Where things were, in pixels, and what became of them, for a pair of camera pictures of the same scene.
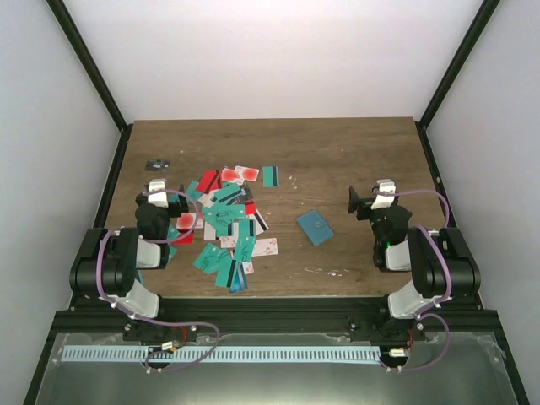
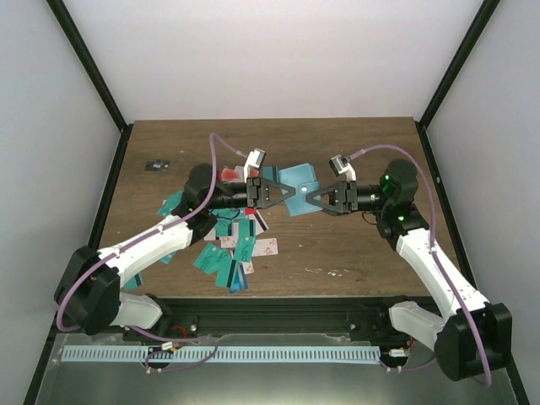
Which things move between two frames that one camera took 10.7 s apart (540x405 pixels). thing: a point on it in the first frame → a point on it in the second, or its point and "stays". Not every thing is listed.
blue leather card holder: (316, 228) → (302, 178)
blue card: (240, 281) stays
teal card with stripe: (271, 176) stays
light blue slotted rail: (219, 353) stays
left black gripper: (183, 208) → (258, 192)
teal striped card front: (224, 272) stays
